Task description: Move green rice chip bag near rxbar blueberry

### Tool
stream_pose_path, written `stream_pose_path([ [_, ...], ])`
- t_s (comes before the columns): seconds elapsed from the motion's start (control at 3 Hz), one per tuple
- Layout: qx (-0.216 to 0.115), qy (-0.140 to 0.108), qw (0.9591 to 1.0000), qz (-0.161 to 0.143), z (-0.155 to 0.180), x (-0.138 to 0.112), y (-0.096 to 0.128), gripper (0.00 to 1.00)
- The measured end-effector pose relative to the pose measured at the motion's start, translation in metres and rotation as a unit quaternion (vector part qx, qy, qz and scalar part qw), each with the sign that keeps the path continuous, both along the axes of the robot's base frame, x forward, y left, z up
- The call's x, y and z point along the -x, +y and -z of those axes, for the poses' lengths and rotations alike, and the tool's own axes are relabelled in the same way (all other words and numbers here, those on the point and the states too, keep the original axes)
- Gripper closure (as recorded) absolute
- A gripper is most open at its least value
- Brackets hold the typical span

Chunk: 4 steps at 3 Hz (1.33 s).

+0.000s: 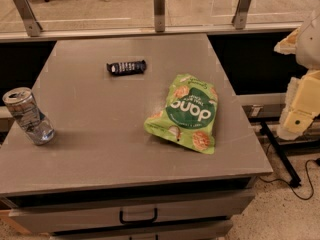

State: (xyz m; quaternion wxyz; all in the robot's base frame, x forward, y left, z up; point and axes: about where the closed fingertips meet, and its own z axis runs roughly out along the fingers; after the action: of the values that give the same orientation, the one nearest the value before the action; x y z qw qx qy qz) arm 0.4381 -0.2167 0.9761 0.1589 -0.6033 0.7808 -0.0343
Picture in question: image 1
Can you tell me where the metal rail bracket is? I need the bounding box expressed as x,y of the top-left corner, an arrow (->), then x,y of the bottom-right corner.
232,0 -> 252,30
13,0 -> 42,37
154,0 -> 165,32

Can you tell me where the black floor cable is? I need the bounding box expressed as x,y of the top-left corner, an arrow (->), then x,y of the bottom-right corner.
258,158 -> 320,201

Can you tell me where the dark rxbar blueberry bar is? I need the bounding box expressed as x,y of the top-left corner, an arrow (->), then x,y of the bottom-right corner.
106,60 -> 147,76

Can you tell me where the silver drink can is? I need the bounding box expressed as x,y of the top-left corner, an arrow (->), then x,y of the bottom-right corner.
2,87 -> 55,145

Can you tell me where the green rice chip bag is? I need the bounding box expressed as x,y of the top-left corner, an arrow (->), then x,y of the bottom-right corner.
144,74 -> 218,154

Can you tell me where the middle metal rail bracket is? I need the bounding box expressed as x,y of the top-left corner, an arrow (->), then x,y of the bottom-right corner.
154,0 -> 165,32

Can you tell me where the black metal stand leg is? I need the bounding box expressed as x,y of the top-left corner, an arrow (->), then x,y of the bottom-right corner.
260,121 -> 301,188

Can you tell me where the black drawer handle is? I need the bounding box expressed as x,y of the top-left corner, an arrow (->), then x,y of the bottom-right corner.
119,208 -> 158,225

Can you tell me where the right metal rail bracket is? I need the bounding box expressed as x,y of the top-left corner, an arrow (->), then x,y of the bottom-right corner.
232,0 -> 252,30

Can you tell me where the left metal rail bracket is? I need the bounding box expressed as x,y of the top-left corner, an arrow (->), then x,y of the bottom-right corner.
13,0 -> 42,37

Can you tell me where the grey drawer cabinet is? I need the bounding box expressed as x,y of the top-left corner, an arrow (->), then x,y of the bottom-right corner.
0,34 -> 272,240

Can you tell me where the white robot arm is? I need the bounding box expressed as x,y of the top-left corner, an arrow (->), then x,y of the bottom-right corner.
274,8 -> 320,140

